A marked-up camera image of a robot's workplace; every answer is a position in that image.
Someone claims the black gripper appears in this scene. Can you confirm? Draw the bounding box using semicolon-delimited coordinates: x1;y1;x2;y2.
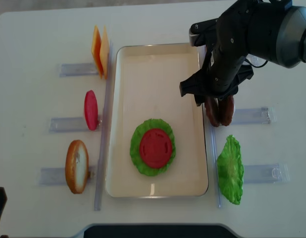
179;0;255;105

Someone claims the brown meat patty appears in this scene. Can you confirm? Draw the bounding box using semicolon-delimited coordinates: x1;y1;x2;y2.
204;97;220;127
218;95;235;126

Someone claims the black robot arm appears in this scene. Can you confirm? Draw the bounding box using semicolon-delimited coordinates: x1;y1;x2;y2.
179;0;306;105

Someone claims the green lettuce leaf on tray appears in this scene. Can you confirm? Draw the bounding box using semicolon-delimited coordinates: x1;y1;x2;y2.
130;119;176;177

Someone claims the upright green lettuce leaf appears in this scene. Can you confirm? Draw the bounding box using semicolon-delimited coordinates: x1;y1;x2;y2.
217;135;245;205

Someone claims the red tomato slice on tray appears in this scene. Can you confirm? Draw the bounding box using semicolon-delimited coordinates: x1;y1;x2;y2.
139;128;173;169

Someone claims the yellow cheese slice right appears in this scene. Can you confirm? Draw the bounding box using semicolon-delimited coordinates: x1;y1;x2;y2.
100;27;110;79

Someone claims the orange cheese slice left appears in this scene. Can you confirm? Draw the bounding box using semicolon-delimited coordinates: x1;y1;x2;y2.
91;25;103;78

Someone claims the upright red tomato slice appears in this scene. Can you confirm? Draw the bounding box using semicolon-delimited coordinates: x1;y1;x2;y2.
84;90;99;130

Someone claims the upright bread slice left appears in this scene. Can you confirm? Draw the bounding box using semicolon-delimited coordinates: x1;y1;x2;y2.
65;140;89;194

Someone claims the cream rectangular metal tray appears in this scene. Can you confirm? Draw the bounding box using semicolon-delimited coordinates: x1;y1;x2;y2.
105;44;208;198

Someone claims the clear plastic rack right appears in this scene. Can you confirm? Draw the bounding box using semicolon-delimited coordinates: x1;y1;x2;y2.
204;107;290;208

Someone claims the clear plastic rack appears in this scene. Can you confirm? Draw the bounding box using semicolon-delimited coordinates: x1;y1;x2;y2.
39;43;114;211
204;107;290;208

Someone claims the black base at bottom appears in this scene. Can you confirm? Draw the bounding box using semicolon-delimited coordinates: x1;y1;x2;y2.
84;225;235;238

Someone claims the clear plastic rack left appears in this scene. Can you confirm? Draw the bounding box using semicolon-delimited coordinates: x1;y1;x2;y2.
39;43;114;211

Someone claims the black camera cable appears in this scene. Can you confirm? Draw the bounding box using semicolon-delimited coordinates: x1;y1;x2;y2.
244;56;269;68

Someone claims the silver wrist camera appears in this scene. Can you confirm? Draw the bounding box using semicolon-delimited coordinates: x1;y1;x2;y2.
189;23;205;47

